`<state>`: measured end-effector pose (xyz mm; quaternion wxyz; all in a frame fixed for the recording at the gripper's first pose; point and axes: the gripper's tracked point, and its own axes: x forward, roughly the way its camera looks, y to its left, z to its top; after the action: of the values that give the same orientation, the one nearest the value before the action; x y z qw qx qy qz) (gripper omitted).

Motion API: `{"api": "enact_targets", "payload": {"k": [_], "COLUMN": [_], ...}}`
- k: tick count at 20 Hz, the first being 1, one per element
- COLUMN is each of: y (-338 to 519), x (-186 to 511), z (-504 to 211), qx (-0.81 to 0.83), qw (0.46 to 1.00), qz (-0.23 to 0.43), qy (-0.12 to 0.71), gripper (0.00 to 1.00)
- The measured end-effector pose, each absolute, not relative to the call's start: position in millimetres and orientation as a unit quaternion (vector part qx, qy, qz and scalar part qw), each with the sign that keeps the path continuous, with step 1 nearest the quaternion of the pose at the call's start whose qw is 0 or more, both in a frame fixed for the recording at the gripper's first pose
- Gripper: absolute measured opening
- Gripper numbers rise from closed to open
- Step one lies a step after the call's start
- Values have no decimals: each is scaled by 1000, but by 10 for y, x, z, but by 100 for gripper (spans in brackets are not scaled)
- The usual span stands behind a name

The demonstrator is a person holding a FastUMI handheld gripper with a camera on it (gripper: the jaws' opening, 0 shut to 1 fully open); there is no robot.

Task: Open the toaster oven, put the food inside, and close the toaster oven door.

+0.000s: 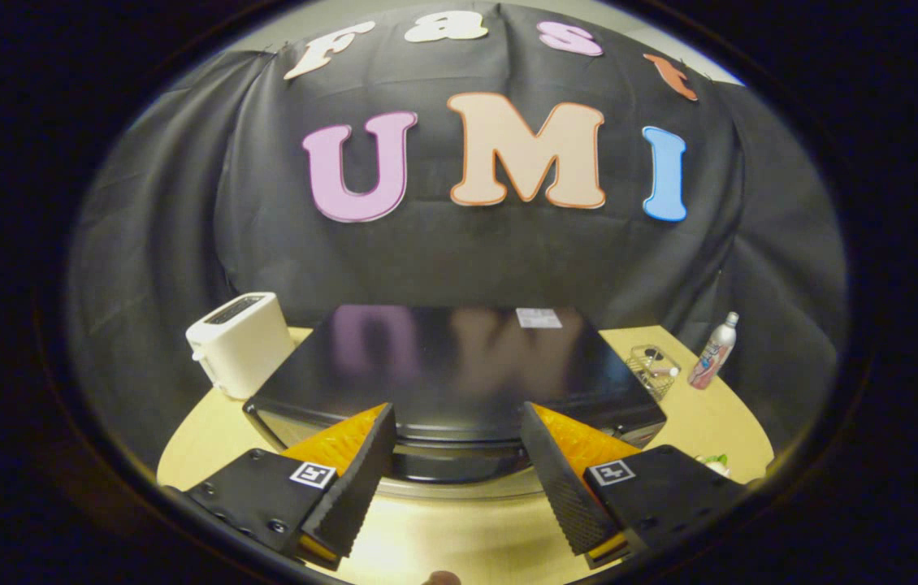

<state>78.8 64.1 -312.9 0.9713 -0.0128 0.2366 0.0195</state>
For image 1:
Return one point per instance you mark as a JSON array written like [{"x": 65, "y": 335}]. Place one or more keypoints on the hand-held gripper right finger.
[{"x": 560, "y": 479}]

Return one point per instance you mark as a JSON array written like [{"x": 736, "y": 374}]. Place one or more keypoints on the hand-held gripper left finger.
[{"x": 361, "y": 479}]

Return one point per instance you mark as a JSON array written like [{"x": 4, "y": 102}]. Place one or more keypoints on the black toaster oven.
[{"x": 459, "y": 370}]

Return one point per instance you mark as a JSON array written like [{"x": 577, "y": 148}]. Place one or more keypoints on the white bread lettuce sandwich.
[{"x": 715, "y": 465}]

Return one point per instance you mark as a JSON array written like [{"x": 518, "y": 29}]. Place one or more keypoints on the white toaster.
[{"x": 244, "y": 345}]

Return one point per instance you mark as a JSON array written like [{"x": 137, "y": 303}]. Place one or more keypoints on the white pink spray bottle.
[{"x": 712, "y": 353}]

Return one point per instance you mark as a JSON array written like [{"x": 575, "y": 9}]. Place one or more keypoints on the black backdrop cloth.
[{"x": 508, "y": 260}]

